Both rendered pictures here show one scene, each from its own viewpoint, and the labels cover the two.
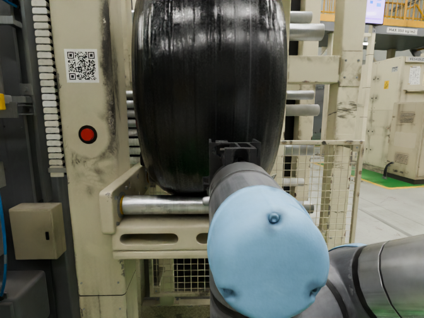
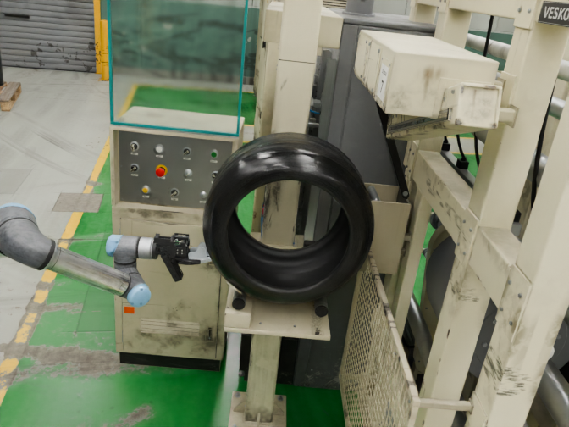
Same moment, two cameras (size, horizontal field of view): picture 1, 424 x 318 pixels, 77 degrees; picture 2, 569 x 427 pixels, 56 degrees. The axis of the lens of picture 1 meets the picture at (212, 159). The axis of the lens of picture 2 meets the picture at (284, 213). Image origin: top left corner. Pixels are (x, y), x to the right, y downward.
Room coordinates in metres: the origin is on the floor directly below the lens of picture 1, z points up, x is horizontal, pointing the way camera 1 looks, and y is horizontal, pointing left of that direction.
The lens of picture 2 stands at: (0.69, -1.64, 1.90)
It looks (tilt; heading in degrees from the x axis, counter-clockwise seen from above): 23 degrees down; 89
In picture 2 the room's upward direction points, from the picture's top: 6 degrees clockwise
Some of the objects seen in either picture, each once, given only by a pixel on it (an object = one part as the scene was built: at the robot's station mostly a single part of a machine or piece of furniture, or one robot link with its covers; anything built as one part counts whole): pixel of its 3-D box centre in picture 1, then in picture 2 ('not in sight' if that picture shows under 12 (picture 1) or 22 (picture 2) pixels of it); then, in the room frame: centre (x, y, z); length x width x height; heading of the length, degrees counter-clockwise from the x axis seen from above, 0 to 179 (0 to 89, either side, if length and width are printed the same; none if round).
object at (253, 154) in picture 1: (235, 173); (171, 248); (0.36, -0.03, 1.03); 0.12 x 0.08 x 0.09; 1
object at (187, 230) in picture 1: (192, 229); (240, 292); (0.60, 0.05, 0.84); 0.36 x 0.09 x 0.06; 91
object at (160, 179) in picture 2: not in sight; (178, 243); (0.22, 0.76, 0.63); 0.56 x 0.41 x 1.27; 1
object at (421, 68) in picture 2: not in sight; (411, 69); (1.04, -0.07, 1.71); 0.61 x 0.25 x 0.15; 91
